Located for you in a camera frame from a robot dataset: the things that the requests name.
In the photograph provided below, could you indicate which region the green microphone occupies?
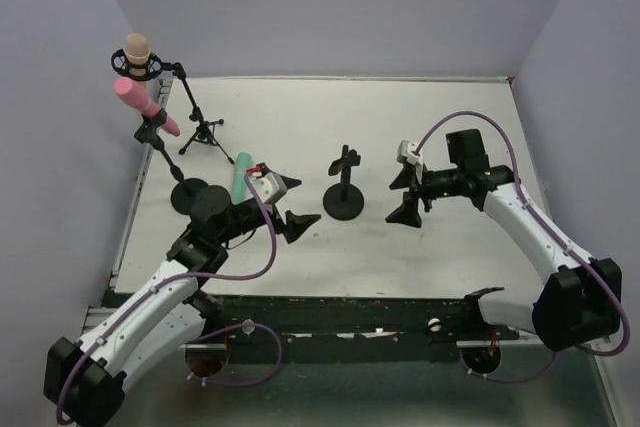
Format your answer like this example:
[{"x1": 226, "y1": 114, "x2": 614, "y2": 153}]
[{"x1": 230, "y1": 152, "x2": 254, "y2": 205}]

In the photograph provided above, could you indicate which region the black round-base stand front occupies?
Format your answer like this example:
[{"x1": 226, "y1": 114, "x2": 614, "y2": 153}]
[{"x1": 323, "y1": 145, "x2": 364, "y2": 221}]

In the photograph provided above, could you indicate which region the black round-base clip stand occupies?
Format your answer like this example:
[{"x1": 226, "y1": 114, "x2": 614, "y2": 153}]
[{"x1": 134, "y1": 109, "x2": 208, "y2": 215}]

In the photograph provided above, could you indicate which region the pink microphone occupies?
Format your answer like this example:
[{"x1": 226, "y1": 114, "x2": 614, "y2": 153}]
[{"x1": 113, "y1": 77, "x2": 161, "y2": 119}]

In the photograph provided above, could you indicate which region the black tripod shock-mount stand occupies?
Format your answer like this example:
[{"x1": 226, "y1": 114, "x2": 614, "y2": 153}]
[{"x1": 110, "y1": 49, "x2": 234, "y2": 165}]

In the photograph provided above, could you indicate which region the beige microphone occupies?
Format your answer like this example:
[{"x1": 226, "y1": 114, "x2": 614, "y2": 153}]
[{"x1": 124, "y1": 33, "x2": 151, "y2": 77}]

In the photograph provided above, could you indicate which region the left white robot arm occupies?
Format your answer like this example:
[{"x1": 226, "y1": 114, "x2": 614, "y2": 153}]
[{"x1": 43, "y1": 164, "x2": 320, "y2": 426}]

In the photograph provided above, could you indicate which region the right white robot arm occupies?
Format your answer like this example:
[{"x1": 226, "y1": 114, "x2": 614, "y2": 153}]
[{"x1": 386, "y1": 129, "x2": 621, "y2": 352}]

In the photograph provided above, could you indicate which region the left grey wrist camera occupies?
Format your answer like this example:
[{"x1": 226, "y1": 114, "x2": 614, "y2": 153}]
[{"x1": 250, "y1": 172, "x2": 288, "y2": 205}]

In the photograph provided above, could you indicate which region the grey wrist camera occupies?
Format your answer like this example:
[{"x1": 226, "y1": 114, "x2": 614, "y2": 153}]
[
  {"x1": 396, "y1": 140, "x2": 424, "y2": 166},
  {"x1": 250, "y1": 172, "x2": 288, "y2": 205}
]

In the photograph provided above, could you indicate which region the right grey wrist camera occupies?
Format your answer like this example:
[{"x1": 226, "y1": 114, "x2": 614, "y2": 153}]
[{"x1": 396, "y1": 140, "x2": 424, "y2": 166}]

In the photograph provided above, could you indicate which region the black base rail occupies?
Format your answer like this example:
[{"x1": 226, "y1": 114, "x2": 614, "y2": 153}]
[{"x1": 184, "y1": 295, "x2": 518, "y2": 365}]

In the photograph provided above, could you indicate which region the aluminium frame profile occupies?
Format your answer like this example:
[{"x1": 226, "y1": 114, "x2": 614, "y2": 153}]
[{"x1": 54, "y1": 79, "x2": 174, "y2": 427}]

